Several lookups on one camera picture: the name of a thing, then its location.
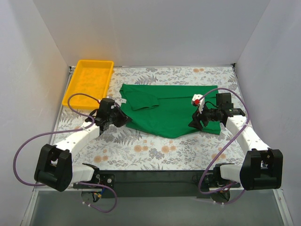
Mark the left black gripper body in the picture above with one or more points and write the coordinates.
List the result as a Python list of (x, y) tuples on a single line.
[(118, 117)]

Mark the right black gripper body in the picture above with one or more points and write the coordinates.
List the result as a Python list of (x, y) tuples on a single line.
[(200, 117)]

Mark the green t-shirt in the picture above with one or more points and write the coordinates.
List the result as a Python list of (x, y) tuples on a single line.
[(162, 110)]

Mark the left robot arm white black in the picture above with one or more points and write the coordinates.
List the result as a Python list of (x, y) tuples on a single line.
[(55, 166)]

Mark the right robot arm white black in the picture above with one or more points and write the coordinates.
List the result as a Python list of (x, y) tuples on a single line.
[(262, 166)]

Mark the floral patterned table mat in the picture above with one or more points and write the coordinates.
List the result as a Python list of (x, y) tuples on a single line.
[(128, 149)]

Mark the yellow plastic bin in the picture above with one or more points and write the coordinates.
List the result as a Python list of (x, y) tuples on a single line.
[(90, 77)]

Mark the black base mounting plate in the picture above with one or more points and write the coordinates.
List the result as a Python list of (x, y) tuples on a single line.
[(152, 183)]

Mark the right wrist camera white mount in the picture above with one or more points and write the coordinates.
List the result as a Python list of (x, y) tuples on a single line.
[(198, 100)]

